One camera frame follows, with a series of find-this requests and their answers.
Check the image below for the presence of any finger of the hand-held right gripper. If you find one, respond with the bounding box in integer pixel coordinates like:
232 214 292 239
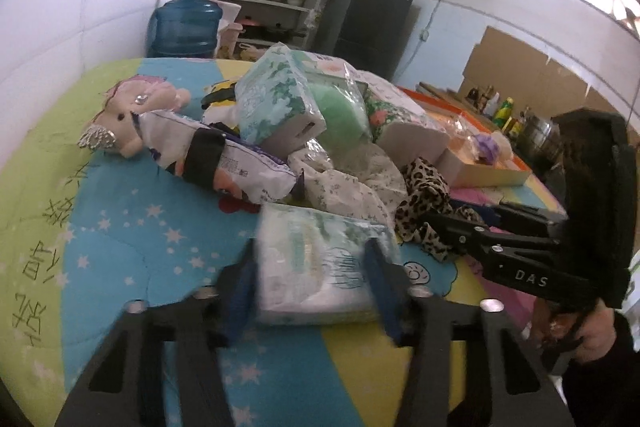
492 202 568 238
417 209 563 275

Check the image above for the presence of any pink plush toy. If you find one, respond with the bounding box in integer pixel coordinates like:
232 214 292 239
79 74 193 158

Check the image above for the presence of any leopard print cloth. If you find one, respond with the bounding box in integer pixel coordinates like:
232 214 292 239
395 157 481 263

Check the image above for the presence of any white purple wet wipes packet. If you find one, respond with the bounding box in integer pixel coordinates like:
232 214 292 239
140 109 301 208

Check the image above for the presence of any steel pot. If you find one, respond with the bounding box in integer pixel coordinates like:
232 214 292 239
517 117 563 162

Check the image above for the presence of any white tissue pack round logo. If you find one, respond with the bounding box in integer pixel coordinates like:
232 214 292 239
252 202 401 328

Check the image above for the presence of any black yellow cloth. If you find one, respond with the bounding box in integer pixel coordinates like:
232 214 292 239
202 79 241 108

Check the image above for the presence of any green leaf print tissue pack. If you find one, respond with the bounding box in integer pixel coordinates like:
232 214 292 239
234 44 328 158

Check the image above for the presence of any purple scrunchie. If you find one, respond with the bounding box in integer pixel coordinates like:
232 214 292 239
470 132 513 165

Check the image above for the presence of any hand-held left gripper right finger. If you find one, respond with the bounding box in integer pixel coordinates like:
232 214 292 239
362 237 576 427

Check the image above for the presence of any person's right forearm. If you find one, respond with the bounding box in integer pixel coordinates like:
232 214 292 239
562 312 640 427

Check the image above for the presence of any dark refrigerator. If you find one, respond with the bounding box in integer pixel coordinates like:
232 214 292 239
312 0 418 80

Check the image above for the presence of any dark floral tissue pack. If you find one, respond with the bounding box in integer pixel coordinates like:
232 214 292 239
360 69 451 168

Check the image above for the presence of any orange-edged cardboard box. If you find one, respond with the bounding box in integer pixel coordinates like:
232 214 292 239
400 87 531 188

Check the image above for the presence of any green yellow bottle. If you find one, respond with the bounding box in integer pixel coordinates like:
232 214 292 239
495 97 516 128

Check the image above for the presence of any blue water jug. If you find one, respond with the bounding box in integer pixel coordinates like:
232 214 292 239
145 0 223 58

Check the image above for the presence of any green sponge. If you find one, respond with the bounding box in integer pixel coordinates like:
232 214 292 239
305 62 373 158

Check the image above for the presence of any black cloth band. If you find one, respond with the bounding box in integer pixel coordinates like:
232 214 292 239
182 127 228 192

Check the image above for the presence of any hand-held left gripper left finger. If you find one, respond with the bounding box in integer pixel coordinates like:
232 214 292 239
55 237 261 427

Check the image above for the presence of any white floral plastic bag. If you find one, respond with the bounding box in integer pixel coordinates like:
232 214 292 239
287 139 408 228

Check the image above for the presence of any beige plastic bin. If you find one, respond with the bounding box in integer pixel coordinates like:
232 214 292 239
215 24 243 60

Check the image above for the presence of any cardboard sheet on wall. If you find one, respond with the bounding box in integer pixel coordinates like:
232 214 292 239
460 26 640 118

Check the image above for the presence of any person's right hand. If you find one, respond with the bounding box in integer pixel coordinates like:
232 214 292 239
531 299 619 367

